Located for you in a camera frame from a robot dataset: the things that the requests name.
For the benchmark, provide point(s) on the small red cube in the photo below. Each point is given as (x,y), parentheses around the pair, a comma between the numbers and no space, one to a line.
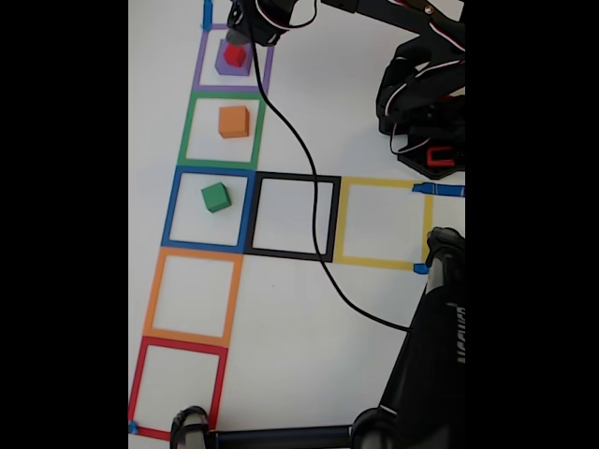
(235,55)

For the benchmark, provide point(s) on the purple square block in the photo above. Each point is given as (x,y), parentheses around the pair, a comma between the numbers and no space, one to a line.
(234,70)

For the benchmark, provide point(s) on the orange square block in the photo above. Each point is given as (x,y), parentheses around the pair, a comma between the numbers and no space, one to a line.
(233,121)

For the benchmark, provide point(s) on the green cube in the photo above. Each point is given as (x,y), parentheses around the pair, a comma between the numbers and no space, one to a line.
(215,196)

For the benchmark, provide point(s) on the long blue tape strip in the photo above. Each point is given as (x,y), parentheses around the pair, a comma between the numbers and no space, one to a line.
(444,190)

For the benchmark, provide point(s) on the small blue tape piece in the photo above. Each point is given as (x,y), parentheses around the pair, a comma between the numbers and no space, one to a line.
(133,426)
(420,268)

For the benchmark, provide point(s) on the black tripod stand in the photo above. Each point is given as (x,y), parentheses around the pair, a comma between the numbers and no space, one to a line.
(421,374)

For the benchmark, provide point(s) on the purple square frame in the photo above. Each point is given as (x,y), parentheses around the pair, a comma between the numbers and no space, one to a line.
(199,61)

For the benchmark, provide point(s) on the green square frame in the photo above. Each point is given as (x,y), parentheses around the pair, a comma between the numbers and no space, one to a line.
(185,135)

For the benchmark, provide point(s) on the black square frame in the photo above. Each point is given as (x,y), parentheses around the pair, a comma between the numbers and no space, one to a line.
(290,177)

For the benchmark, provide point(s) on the blue square frame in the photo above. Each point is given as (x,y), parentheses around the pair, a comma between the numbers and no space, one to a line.
(169,210)

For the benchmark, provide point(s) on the yellow square frame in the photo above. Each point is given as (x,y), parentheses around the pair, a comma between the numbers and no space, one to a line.
(374,181)

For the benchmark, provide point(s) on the orange square frame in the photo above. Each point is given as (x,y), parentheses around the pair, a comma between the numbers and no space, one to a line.
(152,299)

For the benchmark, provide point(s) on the red square frame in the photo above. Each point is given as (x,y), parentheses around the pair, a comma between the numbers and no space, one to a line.
(136,383)

